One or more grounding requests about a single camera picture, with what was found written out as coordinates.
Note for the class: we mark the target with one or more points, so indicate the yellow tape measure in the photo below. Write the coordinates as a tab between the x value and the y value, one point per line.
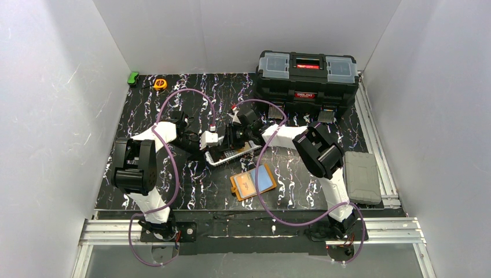
160	84

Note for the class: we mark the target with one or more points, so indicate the orange leather card holder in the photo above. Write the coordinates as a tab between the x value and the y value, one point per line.
263	180

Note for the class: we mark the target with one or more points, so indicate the orange credit card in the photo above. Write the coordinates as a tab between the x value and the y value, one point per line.
245	148
244	184

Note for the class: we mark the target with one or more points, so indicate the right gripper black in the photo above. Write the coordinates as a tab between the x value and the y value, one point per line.
237	135

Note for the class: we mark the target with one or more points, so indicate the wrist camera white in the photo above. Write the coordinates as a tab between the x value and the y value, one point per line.
209	138
233	114

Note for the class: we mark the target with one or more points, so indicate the black red toolbox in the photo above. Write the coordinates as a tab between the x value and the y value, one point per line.
320	85

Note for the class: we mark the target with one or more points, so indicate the aluminium rail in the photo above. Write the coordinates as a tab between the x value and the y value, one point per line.
386	230
372	140

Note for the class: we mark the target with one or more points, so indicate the white plastic basket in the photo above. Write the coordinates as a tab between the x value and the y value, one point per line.
221	157

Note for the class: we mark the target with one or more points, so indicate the grey plastic case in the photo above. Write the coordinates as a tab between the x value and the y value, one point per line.
361	176

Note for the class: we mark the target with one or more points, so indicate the green small object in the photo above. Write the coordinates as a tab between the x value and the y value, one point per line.
132	80

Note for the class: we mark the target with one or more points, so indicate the aluminium right rail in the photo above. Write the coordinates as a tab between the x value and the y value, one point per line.
372	140

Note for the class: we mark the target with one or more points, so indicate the aluminium front rail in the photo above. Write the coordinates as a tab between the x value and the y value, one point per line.
386	230

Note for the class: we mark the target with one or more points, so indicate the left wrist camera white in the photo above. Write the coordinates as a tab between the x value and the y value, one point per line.
209	138

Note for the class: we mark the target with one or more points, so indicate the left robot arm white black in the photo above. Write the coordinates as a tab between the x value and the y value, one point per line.
134	163

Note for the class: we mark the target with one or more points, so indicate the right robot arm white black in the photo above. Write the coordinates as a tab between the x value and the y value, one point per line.
322	156

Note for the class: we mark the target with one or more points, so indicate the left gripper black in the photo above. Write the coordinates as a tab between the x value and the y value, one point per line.
195	142

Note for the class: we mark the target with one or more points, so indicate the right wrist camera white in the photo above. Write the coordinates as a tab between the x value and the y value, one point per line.
233	114

